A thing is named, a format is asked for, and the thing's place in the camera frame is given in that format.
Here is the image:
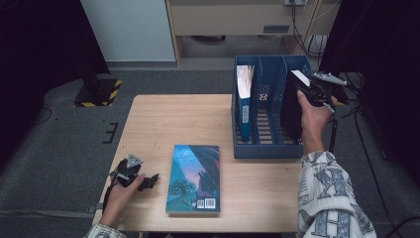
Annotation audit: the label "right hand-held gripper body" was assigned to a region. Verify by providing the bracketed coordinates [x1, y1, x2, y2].
[296, 71, 350, 108]

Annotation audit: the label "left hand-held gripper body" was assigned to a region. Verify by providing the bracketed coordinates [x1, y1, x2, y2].
[112, 153, 145, 188]

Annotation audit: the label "black book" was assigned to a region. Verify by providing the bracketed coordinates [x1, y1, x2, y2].
[281, 68, 312, 143]

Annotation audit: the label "teal illustrated book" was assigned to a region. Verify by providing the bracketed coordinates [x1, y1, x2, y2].
[165, 144, 221, 215]

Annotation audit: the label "blue book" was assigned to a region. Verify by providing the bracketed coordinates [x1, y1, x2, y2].
[236, 64, 256, 144]

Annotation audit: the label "blue plastic file rack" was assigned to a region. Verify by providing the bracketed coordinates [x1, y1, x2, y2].
[231, 54, 312, 160]

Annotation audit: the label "person's left hand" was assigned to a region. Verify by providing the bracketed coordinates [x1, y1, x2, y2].
[100, 173, 147, 230]

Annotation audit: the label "person's right hand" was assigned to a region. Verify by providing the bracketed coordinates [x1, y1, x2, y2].
[296, 89, 339, 147]

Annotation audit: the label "black tape marks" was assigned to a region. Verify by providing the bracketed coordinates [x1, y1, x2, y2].
[102, 122, 119, 145]

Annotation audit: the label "grey tape strip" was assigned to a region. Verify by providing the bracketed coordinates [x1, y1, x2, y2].
[87, 202, 107, 214]

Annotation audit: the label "grey label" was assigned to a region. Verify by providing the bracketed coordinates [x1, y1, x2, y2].
[262, 24, 290, 34]

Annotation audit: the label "black curtain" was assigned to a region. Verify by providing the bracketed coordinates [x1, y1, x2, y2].
[318, 0, 420, 186]
[0, 0, 112, 167]

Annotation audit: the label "beige wooden desk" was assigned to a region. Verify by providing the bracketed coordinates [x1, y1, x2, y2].
[164, 0, 341, 68]

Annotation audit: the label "white panel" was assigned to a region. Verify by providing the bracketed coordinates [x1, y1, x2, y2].
[80, 0, 176, 62]

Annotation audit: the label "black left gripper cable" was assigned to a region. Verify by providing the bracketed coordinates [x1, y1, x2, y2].
[102, 182, 117, 212]

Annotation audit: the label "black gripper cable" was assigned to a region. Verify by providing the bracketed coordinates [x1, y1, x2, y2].
[102, 182, 117, 212]
[328, 117, 340, 155]

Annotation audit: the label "black floor cable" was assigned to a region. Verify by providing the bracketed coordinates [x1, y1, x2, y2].
[354, 107, 395, 231]
[338, 107, 360, 119]
[32, 107, 53, 126]
[384, 216, 420, 238]

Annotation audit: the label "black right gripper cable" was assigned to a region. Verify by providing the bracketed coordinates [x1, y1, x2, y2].
[328, 117, 340, 155]

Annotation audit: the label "bundle of hanging cables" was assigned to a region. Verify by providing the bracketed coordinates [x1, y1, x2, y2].
[289, 0, 341, 62]

